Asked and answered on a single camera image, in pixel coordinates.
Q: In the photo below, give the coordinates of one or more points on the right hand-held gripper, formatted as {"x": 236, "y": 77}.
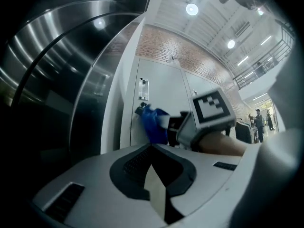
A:
{"x": 209, "y": 110}

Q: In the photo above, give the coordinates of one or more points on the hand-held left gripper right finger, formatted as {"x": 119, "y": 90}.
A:
{"x": 209, "y": 174}

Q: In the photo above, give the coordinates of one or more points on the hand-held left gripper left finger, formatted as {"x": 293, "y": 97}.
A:
{"x": 95, "y": 193}

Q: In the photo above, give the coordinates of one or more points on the blue cloth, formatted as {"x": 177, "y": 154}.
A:
{"x": 153, "y": 127}

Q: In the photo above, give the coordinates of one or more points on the grey locker door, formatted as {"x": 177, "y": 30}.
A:
{"x": 164, "y": 89}
{"x": 198, "y": 82}

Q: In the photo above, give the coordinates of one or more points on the person's right forearm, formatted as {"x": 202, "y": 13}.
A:
{"x": 221, "y": 145}

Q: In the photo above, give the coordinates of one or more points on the white lock plate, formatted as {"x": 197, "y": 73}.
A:
{"x": 144, "y": 88}

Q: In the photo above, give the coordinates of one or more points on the person's grey sleeve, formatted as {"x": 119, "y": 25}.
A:
{"x": 278, "y": 151}

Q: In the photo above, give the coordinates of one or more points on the round ceiling light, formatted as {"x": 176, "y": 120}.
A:
{"x": 192, "y": 9}
{"x": 230, "y": 44}

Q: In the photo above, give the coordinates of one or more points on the stainless steel panel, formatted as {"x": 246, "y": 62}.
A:
{"x": 59, "y": 79}

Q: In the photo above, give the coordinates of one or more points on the black metal railing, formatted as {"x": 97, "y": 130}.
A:
{"x": 263, "y": 63}

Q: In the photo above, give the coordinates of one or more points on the ceiling air vent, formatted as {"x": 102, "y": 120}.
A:
{"x": 242, "y": 29}

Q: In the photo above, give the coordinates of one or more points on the small white wall device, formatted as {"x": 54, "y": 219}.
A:
{"x": 173, "y": 59}

